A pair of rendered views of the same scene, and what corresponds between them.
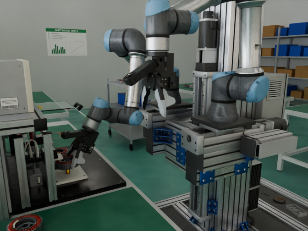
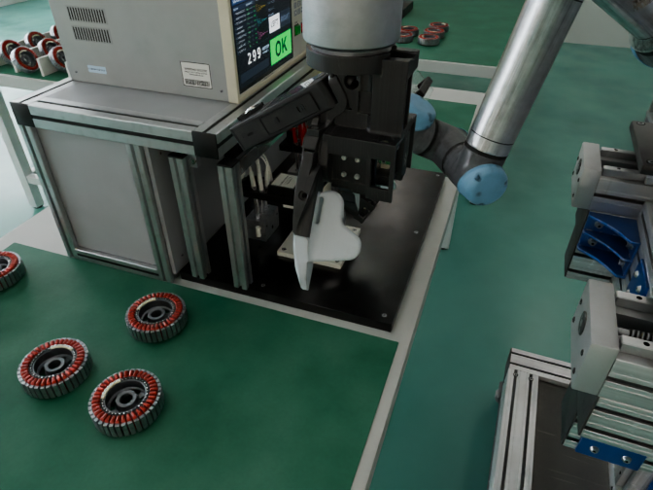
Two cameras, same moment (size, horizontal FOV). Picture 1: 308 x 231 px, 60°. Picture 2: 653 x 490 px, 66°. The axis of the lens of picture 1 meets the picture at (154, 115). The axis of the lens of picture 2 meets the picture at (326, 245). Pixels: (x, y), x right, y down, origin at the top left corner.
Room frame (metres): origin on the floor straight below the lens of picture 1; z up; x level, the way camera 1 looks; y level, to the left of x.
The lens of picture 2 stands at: (0.59, -0.31, 1.46)
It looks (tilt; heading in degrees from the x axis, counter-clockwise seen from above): 36 degrees down; 50
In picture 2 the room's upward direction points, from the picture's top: straight up
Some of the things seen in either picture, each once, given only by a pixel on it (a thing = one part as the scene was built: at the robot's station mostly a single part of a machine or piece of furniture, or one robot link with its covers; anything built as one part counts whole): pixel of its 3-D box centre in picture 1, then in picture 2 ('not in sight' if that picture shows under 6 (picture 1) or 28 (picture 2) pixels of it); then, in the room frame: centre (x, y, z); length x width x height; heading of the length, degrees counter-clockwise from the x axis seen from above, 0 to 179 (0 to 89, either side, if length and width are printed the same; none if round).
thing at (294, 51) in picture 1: (299, 51); not in sight; (6.78, -3.60, 1.41); 0.42 x 0.28 x 0.26; 121
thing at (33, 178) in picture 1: (35, 177); (262, 222); (1.12, 0.54, 0.80); 0.08 x 0.05 x 0.06; 30
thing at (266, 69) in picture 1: (273, 70); not in sight; (7.39, -3.27, 0.89); 0.42 x 0.40 x 0.22; 32
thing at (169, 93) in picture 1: (169, 95); not in sight; (1.71, -0.10, 1.09); 0.15 x 0.15 x 0.10
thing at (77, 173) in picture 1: (68, 174); (320, 241); (1.20, 0.42, 0.78); 0.15 x 0.15 x 0.01; 30
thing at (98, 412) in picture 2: not in sight; (126, 401); (0.68, 0.29, 0.77); 0.11 x 0.11 x 0.04
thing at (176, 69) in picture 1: (168, 76); not in sight; (1.72, -0.10, 1.20); 0.13 x 0.12 x 0.14; 63
